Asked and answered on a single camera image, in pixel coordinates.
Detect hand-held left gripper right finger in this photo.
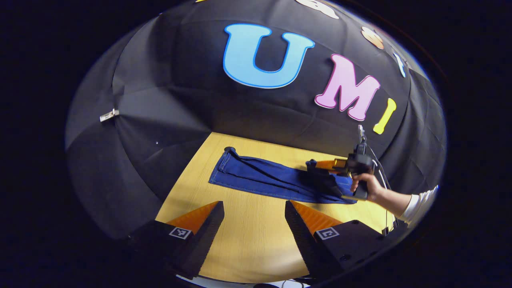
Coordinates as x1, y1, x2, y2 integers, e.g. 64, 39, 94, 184
285, 200, 400, 280

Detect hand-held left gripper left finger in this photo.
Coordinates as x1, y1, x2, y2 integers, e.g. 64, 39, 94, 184
124, 201, 225, 280

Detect blue jeans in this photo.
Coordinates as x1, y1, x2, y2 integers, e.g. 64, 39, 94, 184
208, 146, 358, 204

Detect black backdrop cloth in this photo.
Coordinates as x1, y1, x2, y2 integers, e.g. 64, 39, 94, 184
65, 0, 447, 240

